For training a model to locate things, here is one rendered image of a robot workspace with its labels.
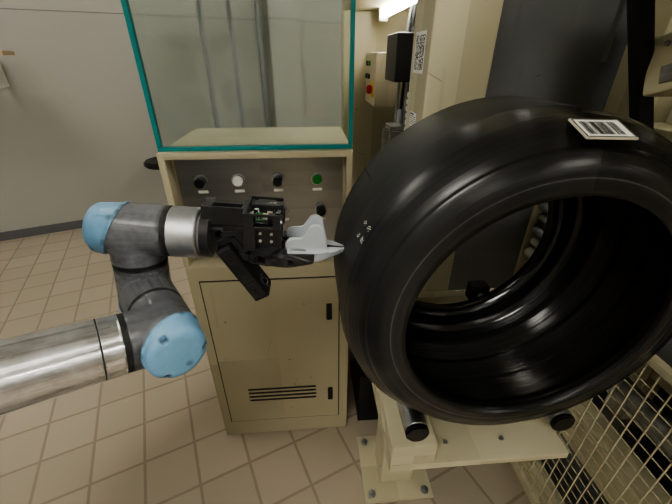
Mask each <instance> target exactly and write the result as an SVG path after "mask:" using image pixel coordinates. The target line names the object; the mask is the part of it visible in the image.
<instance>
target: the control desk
mask: <svg viewBox="0 0 672 504"><path fill-rule="evenodd" d="M156 157H157V161H158V165H159V169H160V172H161V176H162V180H163V184H164V188H165V192H166V196H167V200H168V204H169V205H172V206H188V207H200V206H201V204H203V203H204V202H206V200H205V199H206V197H216V199H217V202H230V203H244V201H245V199H248V198H249V196H250V195H252V196H267V197H281V198H284V209H286V211H285V224H284V231H287V229H288V228H289V227H291V226H303V225H304V224H305V222H306V221H307V219H308V218H309V216H310V215H319V216H321V217H322V219H323V223H324V228H325V233H326V238H327V239H328V240H331V241H334V238H335V232H336V227H337V223H338V219H339V216H340V213H341V210H342V208H343V205H344V203H345V200H346V198H347V196H348V194H349V192H350V190H351V189H352V175H353V150H352V148H345V149H286V150H228V151H169V152H158V153H157V154H156ZM182 260H183V264H184V267H185V270H186V274H187V278H188V282H189V286H190V290H191V294H192V298H193V302H194V306H195V310H196V314H197V318H198V320H199V323H200V327H201V329H202V331H203V332H204V334H205V337H206V340H207V344H206V353H207V357H208V361H209V365H210V369H211V373H212V377H213V381H214V385H215V389H216V393H217V397H218V401H219V405H220V409H221V413H222V417H223V421H224V425H225V429H226V433H227V435H230V434H245V433H259V432H274V431H288V430H303V429H317V428H332V427H345V426H346V425H347V383H348V343H347V340H346V338H345V334H344V331H343V327H342V322H341V315H340V307H339V299H338V292H337V284H336V276H335V268H334V257H330V258H328V259H325V260H323V261H319V262H315V263H313V264H310V265H304V266H298V267H290V268H283V267H274V266H263V265H260V267H261V268H262V269H263V271H264V272H265V273H266V274H267V276H268V277H269V279H270V280H271V286H270V293H269V296H267V297H265V298H263V299H261V300H258V301H255V300H254V298H253V297H252V296H251V295H250V294H249V292H248V291H247V290H246V289H245V287H244V286H243V285H242V284H241V283H240V281H239V280H238V279H237V278H236V277H235V275H234V274H233V273H232V272H231V271H230V269H229V268H228V267H227V266H226V265H225V263H224V262H223V261H222V260H221V258H220V257H219V256H218V255H217V254H216V252H215V254H214V256H213V257H203V256H201V257H199V258H193V257H182Z"/></svg>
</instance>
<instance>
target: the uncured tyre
mask: <svg viewBox="0 0 672 504"><path fill-rule="evenodd" d="M569 118H572V119H618V120H619V121H620V122H621V123H622V124H624V125H625V126H626V127H627V128H628V129H629V130H630V131H631V132H633V133H634V134H635V135H636V136H637V137H638V138H639V139H638V140H601V139H585V138H584V137H583V136H582V134H581V133H580V132H579V131H578V130H577V129H576V128H575V127H574V126H573V125H572V124H571V123H570V122H569V121H568V119H569ZM366 169H367V171H368V172H369V174H370V176H371V178H372V180H371V181H370V179H369V177H368V175H367V173H366V171H365V169H364V170H363V171H362V173H361V174H360V176H359V177H358V179H357V180H356V182H355V184H354V185H353V187H352V189H351V190H350V192H349V194H348V196H347V198H346V200H345V203H344V205H343V208H342V210H341V213H340V216H339V219H338V223H337V227H336V232H335V238H334V241H335V242H337V243H340V244H342V245H344V251H343V252H342V253H340V254H337V255H335V256H333V257H334V268H335V276H336V284H337V292H338V299H339V307H340V315H341V322H342V327H343V331H344V334H345V338H346V340H347V343H348V345H349V347H350V349H351V351H352V353H353V355H354V357H355V358H356V360H357V362H358V364H359V365H360V367H361V369H362V370H363V372H364V373H365V374H366V376H367V377H368V378H369V379H370V380H371V382H372V383H373V384H374V385H375V386H376V387H377V388H379V389H380V390H381V391H382V392H383V393H385V394H386V395H387V396H389V397H390V398H392V399H394V400H395V401H397V402H399V403H401V404H403V405H405V406H407V407H409V408H412V409H414V410H416V411H419V412H421V413H424V414H426V415H428V416H431V417H434V418H437V419H440V420H444V421H448V422H453V423H459V424H467V425H502V424H511V423H518V422H524V421H529V420H533V419H537V418H541V417H545V416H548V415H552V414H555V413H558V412H561V411H563V410H566V409H569V408H571V407H574V406H576V405H578V404H581V403H583V402H585V401H587V400H589V399H591V398H593V397H595V396H597V395H599V394H601V393H603V392H605V391H606V390H608V389H610V388H611V387H613V386H615V385H616V384H618V383H619V382H621V381H622V380H624V379H625V378H627V377H628V376H630V375H631V374H632V373H634V372H635V371H636V370H638V369H639V368H640V367H642V366H643V365H644V364H645V363H646V362H648V361H649V360H650V359H651V358H652V357H653V356H654V355H655V354H656V353H657V352H659V351H660V350H661V349H662V348H663V347H664V346H665V344H666V343H667V342H668V341H669V340H670V339H671V338H672V142H671V141H669V140H668V139H666V138H665V137H663V136H662V135H660V134H659V133H658V132H656V131H655V130H653V129H651V128H650V127H648V126H646V125H645V124H643V123H641V122H639V121H636V120H634V119H632V118H629V117H626V116H623V115H620V114H617V113H613V112H608V111H603V110H597V109H592V108H586V107H580V106H575V105H569V104H564V103H558V102H552V101H547V100H541V99H536V98H530V97H522V96H493V97H485V98H479V99H474V100H470V101H466V102H462V103H459V104H456V105H453V106H450V107H447V108H445V109H442V110H440V111H438V112H436V113H433V114H431V115H429V116H427V117H426V118H424V119H422V120H420V121H418V122H416V123H415V124H413V125H411V126H410V127H408V128H407V129H405V130H404V131H403V132H401V133H400V134H398V135H397V136H396V137H395V138H393V139H392V140H391V141H390V142H389V143H388V144H386V145H385V146H384V147H383V148H382V149H381V150H380V151H379V152H378V153H377V154H376V155H375V156H374V158H373V159H372V160H371V161H370V162H369V163H368V165H367V166H366ZM546 202H548V217H547V222H546V226H545V230H544V233H543V235H542V238H541V240H540V242H539V244H538V246H537V248H536V249H535V251H534V253H533V254H532V256H531V257H530V258H529V260H528V261H527V262H526V263H525V264H524V266H523V267H522V268H521V269H520V270H519V271H518V272H517V273H516V274H515V275H513V276H512V277H511V278H510V279H509V280H507V281H506V282H505V283H503V284H502V285H500V286H499V287H497V288H495V289H494V290H492V291H490V292H488V293H486V294H484V295H481V296H479V297H476V298H473V299H470V300H466V301H462V302H457V303H449V304H434V303H426V302H421V301H418V300H416V299H417V297H418V295H419V294H420V292H421V290H422V288H423V287H424V285H425V284H426V282H427V281H428V280H429V278H430V277H431V276H432V274H433V273H434V272H435V271H436V269H437V268H438V267H439V266H440V265H441V264H442V263H443V262H444V261H445V260H446V259H447V258H448V257H449V256H450V255H451V254H452V253H453V252H454V251H455V250H456V249H457V248H459V247H460V246H461V245H462V244H464V243H465V242H466V241H467V240H469V239H470V238H471V237H473V236H474V235H476V234H477V233H479V232H480V231H482V230H483V229H485V228H487V227H488V226H490V225H492V224H494V223H495V222H497V221H499V220H501V219H503V218H505V217H507V216H509V215H512V214H514V213H516V212H519V211H521V210H524V209H526V208H529V207H532V206H535V205H539V204H542V203H546ZM367 216H368V217H369V219H370V220H371V221H372V223H373V224H374V225H375V226H374V228H373V229H372V231H371V232H370V234H369V236H368V237H367V239H366V241H365V243H364V244H363V246H362V248H360V247H359V245H358V244H357V242H356V240H355V237H356V235H357V233H358V231H359V229H360V227H361V225H362V224H363V222H364V221H365V219H366V217H367Z"/></svg>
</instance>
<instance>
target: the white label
mask: <svg viewBox="0 0 672 504"><path fill-rule="evenodd" d="M568 121H569V122H570V123H571V124H572V125H573V126H574V127H575V128H576V129H577V130H578V131H579V132H580V133H581V134H582V136H583V137H584V138H585V139H601V140H638V139H639V138H638V137H637V136H636V135H635V134H634V133H633V132H631V131H630V130H629V129H628V128H627V127H626V126H625V125H624V124H622V123H621V122H620V121H619V120H618V119H572V118H569V119H568Z"/></svg>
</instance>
